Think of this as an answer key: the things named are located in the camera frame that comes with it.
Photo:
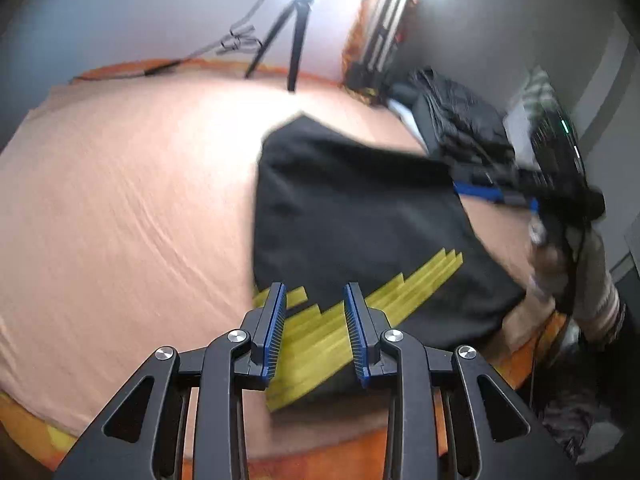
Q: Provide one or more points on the folded silver black tripod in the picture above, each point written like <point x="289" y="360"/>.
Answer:
<point x="385" y="20"/>

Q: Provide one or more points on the green and white patterned cloth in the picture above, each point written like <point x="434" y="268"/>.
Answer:
<point x="537" y="85"/>

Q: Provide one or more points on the peach blanket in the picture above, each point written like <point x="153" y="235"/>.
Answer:
<point x="125" y="210"/>

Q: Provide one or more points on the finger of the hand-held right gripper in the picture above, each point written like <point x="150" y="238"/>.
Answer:
<point x="490" y="172"/>
<point x="480" y="192"/>

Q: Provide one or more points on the pile of dark clothes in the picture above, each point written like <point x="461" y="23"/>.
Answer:
<point x="465" y="120"/>

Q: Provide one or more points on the person's right hand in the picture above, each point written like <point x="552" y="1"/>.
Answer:
<point x="547" y="270"/>

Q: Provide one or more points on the orange patterned bed sheet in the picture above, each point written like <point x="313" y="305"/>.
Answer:
<point x="30" y="425"/>

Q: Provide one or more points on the person's right forearm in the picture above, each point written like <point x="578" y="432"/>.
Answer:
<point x="592" y="285"/>

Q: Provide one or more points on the grey patterned clothing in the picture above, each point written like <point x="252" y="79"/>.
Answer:
<point x="565" y="420"/>

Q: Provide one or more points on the orange patterned cloth bag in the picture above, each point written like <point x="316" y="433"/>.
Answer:
<point x="352" y="45"/>

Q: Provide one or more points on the black shirt with yellow stripes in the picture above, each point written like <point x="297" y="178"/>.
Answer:
<point x="350" y="200"/>

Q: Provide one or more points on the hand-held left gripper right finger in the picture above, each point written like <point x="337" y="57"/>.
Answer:
<point x="355" y="325"/>

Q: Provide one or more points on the small black tripod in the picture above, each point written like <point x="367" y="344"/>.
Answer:
<point x="297" y="35"/>

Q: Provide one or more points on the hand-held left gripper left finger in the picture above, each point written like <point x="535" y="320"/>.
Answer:
<point x="277" y="320"/>

